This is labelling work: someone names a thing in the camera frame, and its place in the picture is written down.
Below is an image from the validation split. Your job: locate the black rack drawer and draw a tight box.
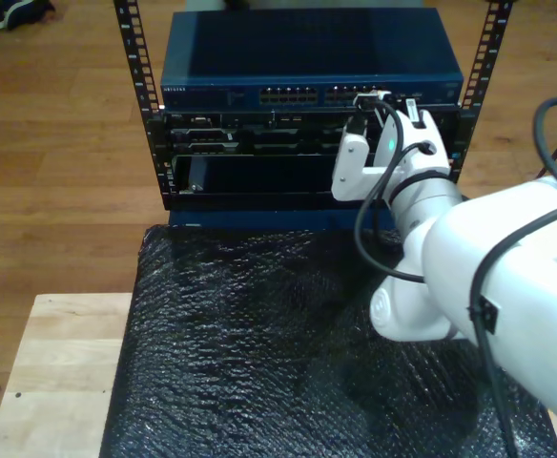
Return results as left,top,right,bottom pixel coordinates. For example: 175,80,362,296
163,153,389,211

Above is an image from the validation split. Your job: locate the black server chassis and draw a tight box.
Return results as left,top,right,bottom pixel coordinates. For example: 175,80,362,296
161,109,461,157

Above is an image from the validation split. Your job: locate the black bubble mat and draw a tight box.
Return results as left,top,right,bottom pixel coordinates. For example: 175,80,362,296
99,223,557,458

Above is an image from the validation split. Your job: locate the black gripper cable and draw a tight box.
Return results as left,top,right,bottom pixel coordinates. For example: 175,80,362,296
353,141,436,283

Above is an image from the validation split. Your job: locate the black camera cable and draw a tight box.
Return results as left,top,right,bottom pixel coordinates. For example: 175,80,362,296
356,90,557,458

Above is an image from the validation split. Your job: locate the blue network switch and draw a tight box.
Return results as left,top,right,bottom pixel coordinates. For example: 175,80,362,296
159,8,465,112

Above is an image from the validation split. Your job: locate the black rack frame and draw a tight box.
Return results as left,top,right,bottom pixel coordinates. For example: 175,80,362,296
113,0,517,212

